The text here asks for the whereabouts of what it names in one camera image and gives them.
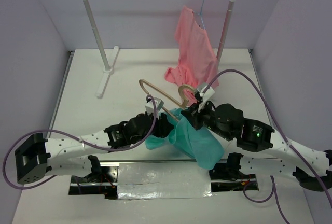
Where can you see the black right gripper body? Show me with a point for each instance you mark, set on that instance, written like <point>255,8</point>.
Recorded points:
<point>205,116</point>

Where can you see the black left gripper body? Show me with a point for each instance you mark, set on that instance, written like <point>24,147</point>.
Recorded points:
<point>158,129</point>

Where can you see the tan wooden hanger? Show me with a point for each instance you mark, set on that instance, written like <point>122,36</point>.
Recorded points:
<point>181,92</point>

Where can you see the teal t shirt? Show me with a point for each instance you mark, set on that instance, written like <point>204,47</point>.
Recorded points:
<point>199,144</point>

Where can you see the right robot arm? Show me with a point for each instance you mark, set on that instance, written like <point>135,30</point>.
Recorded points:
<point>262,148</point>

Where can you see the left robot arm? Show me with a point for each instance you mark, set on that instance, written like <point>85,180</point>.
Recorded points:
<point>38,156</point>

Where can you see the pink t shirt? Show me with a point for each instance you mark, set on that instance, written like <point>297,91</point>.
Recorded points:
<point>197,62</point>

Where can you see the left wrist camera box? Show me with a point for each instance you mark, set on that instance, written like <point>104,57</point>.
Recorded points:
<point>153,105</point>

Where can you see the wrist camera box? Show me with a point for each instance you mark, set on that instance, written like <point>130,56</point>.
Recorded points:
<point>204,92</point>
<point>153,105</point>

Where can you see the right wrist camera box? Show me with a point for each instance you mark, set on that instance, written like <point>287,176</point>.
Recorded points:
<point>204,92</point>

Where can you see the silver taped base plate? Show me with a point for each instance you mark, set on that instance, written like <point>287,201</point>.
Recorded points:
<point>149,180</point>

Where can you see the blue wire hanger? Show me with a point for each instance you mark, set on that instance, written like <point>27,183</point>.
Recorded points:
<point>200,14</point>

